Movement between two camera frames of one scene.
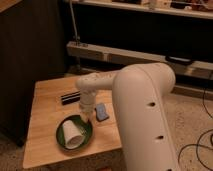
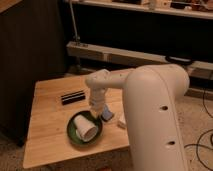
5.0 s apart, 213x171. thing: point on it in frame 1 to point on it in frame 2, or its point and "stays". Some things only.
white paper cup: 73,135 to 84,129
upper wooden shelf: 190,8 stays
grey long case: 181,67 stays
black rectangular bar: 71,98 stays
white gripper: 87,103 to 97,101
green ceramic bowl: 81,123 to 92,117
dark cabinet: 33,47 stays
